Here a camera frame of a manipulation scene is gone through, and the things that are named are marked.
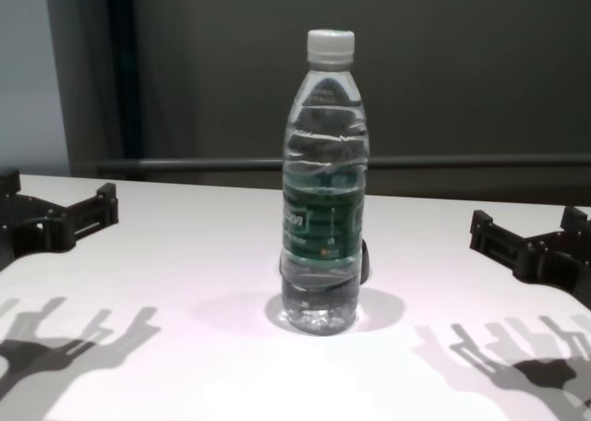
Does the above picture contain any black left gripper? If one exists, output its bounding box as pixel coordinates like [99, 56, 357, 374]
[0, 168, 120, 273]

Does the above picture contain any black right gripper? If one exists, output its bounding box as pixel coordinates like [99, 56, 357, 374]
[469, 205, 591, 312]

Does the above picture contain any clear water bottle green label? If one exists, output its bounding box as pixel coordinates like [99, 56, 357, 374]
[278, 29, 372, 337]

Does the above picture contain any green YES push button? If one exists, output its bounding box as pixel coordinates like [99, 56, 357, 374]
[357, 237, 375, 285]

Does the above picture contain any dark grey wall rail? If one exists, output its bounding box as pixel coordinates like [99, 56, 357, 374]
[96, 154, 591, 176]

